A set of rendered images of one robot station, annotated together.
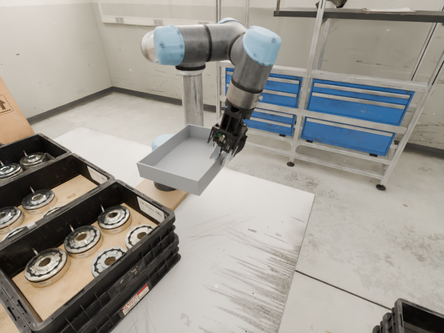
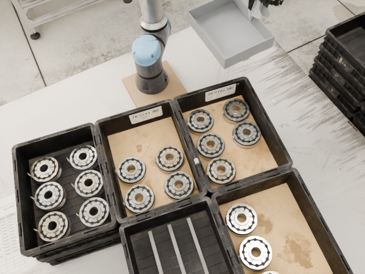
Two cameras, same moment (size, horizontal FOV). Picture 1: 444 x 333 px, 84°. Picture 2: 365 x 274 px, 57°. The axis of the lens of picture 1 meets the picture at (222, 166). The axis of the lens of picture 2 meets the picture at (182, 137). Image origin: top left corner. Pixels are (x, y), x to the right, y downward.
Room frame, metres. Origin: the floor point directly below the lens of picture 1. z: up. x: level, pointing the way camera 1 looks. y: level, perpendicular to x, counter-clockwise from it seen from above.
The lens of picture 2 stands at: (0.19, 0.92, 1.96)
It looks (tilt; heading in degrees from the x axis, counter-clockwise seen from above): 61 degrees down; 312
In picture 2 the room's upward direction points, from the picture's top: 6 degrees counter-clockwise
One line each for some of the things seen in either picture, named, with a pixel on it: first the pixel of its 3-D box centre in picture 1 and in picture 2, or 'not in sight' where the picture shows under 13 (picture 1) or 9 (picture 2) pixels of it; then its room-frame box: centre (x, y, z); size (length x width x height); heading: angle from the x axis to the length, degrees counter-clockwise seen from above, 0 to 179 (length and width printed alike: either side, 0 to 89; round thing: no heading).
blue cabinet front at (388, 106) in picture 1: (349, 118); not in sight; (1.92, -1.07, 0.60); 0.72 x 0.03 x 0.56; 64
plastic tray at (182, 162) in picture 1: (193, 154); (228, 28); (0.64, 0.09, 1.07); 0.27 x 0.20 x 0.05; 154
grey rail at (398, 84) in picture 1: (308, 73); not in sight; (2.12, -0.72, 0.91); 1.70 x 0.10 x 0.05; 64
